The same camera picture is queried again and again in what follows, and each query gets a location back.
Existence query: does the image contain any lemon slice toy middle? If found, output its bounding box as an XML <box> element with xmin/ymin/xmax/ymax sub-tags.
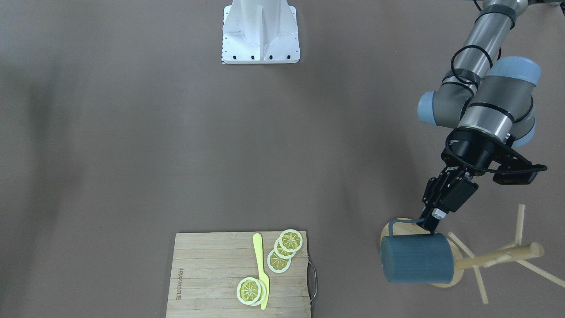
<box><xmin>274</xmin><ymin>239</ymin><xmax>297</xmax><ymax>260</ymax></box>

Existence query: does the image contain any blue ribbed cup yellow inside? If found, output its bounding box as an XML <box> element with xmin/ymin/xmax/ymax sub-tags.
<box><xmin>380</xmin><ymin>219</ymin><xmax>455</xmax><ymax>284</ymax></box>

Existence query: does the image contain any yellow plastic toy knife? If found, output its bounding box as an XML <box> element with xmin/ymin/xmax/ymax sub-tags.
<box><xmin>252</xmin><ymin>233</ymin><xmax>270</xmax><ymax>310</ymax></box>

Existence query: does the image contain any lemon slice toy top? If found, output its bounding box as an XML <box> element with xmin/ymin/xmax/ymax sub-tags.
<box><xmin>278</xmin><ymin>229</ymin><xmax>304</xmax><ymax>253</ymax></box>

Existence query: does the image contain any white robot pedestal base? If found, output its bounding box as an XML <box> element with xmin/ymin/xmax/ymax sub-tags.
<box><xmin>221</xmin><ymin>0</ymin><xmax>301</xmax><ymax>64</ymax></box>

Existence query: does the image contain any bamboo cutting board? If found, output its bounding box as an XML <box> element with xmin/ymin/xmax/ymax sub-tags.
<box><xmin>166</xmin><ymin>230</ymin><xmax>317</xmax><ymax>318</ymax></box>

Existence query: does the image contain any lemon slice toy lower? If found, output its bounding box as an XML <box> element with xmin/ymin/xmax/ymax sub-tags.
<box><xmin>236</xmin><ymin>276</ymin><xmax>267</xmax><ymax>307</ymax></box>

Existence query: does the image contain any wooden cup storage rack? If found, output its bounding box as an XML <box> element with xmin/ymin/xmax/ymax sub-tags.
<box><xmin>379</xmin><ymin>204</ymin><xmax>564</xmax><ymax>304</ymax></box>

